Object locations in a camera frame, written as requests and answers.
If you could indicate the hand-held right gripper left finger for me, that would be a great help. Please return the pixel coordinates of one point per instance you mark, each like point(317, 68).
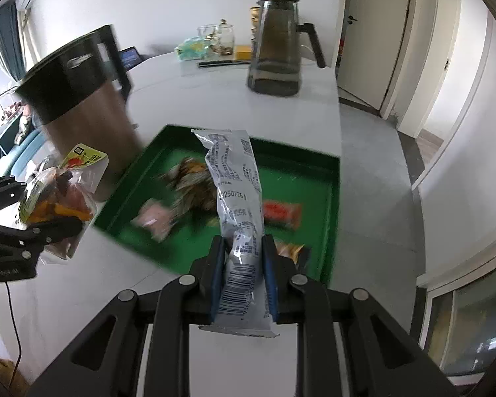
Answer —
point(217, 281)

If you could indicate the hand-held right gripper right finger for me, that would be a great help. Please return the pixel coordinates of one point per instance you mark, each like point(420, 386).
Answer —
point(269, 281)

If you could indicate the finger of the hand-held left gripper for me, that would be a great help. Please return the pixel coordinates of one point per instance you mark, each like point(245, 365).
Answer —
point(33, 235)
point(4, 192)

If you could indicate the dark packet of yellow cookies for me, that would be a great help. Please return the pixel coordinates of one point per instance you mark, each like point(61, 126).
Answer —
point(291, 256)

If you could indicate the clear bag of orange snacks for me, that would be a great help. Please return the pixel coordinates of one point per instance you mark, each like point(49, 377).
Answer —
point(78, 190)

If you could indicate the small red snack packet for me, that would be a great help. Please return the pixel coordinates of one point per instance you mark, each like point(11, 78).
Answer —
point(283, 214)

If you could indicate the long white snack packet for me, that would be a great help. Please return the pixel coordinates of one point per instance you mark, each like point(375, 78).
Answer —
point(235, 198)

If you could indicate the small pink snack packet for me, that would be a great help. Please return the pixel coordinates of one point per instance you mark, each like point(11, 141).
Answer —
point(155, 219)

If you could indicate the brown snack packet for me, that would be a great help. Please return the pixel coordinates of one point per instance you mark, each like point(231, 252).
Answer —
point(190, 186)

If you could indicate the green tray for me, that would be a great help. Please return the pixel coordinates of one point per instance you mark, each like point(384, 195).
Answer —
point(297, 182)

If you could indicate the teal sofa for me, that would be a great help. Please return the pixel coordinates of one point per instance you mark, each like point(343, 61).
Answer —
point(20, 151)

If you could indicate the copper canister with black lid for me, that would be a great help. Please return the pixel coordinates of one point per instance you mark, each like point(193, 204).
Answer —
point(86, 124)

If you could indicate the teal curtain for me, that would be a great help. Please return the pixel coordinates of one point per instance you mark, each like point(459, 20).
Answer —
point(10, 41)

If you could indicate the red smart display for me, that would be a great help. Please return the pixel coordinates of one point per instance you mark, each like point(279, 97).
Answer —
point(130, 57)

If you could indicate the glass window panel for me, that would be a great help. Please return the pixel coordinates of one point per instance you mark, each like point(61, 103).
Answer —
point(471, 322)

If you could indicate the black chopsticks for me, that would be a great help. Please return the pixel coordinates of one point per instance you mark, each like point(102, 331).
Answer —
point(223, 63)

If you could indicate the yellow box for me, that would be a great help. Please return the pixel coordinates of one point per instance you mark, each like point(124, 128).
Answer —
point(243, 53)

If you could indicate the green tissue packet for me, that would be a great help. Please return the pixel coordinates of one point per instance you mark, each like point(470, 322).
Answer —
point(191, 48)

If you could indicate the glass jar with gold lid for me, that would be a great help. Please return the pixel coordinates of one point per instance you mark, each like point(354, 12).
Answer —
point(224, 39)

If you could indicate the clear glass cup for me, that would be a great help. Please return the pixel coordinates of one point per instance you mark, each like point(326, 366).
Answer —
point(205, 35)

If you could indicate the stack of cups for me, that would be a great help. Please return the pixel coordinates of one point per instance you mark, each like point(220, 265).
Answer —
point(254, 25)

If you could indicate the white door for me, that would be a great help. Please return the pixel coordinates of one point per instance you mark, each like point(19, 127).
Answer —
point(376, 37)

